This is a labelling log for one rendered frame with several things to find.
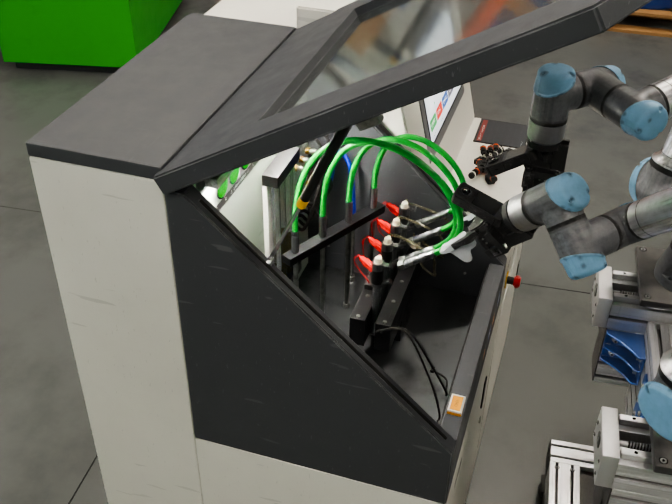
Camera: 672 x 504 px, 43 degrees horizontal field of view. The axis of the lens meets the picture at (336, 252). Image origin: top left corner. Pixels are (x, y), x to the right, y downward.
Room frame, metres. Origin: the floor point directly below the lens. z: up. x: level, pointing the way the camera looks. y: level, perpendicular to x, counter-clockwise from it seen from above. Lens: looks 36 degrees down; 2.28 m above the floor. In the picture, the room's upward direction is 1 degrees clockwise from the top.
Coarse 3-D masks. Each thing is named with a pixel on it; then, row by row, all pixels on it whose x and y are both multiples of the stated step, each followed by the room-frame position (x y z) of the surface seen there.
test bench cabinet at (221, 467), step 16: (496, 320) 1.79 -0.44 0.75; (208, 448) 1.31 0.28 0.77; (224, 448) 1.29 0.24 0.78; (208, 464) 1.31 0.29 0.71; (224, 464) 1.29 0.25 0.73; (240, 464) 1.28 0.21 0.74; (256, 464) 1.27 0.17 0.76; (272, 464) 1.26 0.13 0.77; (288, 464) 1.25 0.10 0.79; (208, 480) 1.31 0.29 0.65; (224, 480) 1.30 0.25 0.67; (240, 480) 1.28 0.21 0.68; (256, 480) 1.27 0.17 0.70; (272, 480) 1.26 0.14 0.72; (288, 480) 1.25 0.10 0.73; (304, 480) 1.24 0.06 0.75; (320, 480) 1.23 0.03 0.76; (336, 480) 1.21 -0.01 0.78; (352, 480) 1.20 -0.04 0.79; (208, 496) 1.31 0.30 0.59; (224, 496) 1.30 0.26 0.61; (240, 496) 1.28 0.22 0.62; (256, 496) 1.27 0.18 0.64; (272, 496) 1.26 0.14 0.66; (288, 496) 1.25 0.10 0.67; (304, 496) 1.24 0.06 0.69; (320, 496) 1.22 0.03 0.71; (336, 496) 1.21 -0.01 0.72; (352, 496) 1.20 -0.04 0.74; (368, 496) 1.19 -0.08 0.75; (384, 496) 1.18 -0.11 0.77; (400, 496) 1.17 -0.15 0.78
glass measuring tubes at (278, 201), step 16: (288, 160) 1.71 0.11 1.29; (272, 176) 1.64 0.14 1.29; (288, 176) 1.71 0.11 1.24; (272, 192) 1.65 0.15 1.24; (288, 192) 1.71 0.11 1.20; (272, 208) 1.65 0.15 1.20; (288, 208) 1.71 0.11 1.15; (272, 224) 1.65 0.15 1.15; (272, 240) 1.66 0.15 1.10; (288, 240) 1.71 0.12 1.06; (288, 272) 1.71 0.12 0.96
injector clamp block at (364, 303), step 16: (400, 272) 1.70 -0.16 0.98; (416, 272) 1.74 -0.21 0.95; (400, 288) 1.63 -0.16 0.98; (368, 304) 1.57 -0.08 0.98; (384, 304) 1.57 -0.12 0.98; (400, 304) 1.58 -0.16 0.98; (352, 320) 1.52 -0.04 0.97; (368, 320) 1.54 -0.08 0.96; (384, 320) 1.51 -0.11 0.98; (400, 320) 1.59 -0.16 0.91; (352, 336) 1.52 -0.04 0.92; (384, 336) 1.49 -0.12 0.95; (400, 336) 1.61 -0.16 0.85
